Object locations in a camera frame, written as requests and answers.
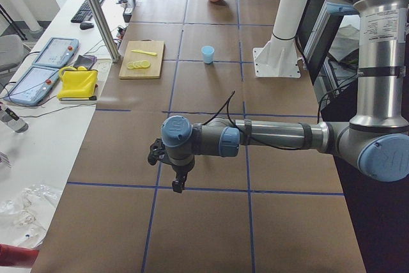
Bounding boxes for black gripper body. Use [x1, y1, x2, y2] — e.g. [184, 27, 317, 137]
[171, 159, 195, 182]

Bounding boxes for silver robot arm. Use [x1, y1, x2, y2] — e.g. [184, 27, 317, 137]
[148, 0, 408, 193]

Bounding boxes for light blue cup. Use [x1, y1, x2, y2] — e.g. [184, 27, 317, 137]
[201, 45, 215, 64]

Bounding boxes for yellow plastic knife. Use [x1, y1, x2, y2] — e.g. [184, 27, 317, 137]
[131, 49, 158, 56]

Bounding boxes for wooden cutting board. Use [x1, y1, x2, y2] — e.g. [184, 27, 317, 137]
[118, 40, 164, 79]

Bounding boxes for black keyboard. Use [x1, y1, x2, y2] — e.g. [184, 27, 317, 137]
[70, 0, 105, 24]

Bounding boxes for yellow cloth bag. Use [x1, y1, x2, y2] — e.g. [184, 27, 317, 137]
[57, 66, 98, 100]

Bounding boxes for black computer mouse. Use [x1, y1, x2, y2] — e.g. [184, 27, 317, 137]
[79, 21, 94, 30]

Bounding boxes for clear plastic bags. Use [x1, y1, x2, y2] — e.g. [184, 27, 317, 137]
[1, 184, 63, 248]

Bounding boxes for blue teach pendant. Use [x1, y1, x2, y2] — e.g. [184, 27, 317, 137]
[4, 65, 59, 107]
[33, 37, 79, 68]

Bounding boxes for clear water bottle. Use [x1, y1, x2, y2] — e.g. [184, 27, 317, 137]
[1, 103, 29, 133]

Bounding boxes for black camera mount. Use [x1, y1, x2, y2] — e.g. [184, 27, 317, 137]
[147, 138, 167, 166]

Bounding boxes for white camera pole base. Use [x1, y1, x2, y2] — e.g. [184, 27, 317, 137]
[253, 0, 307, 78]

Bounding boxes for aluminium frame post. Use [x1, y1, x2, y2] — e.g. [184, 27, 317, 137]
[87, 0, 120, 63]

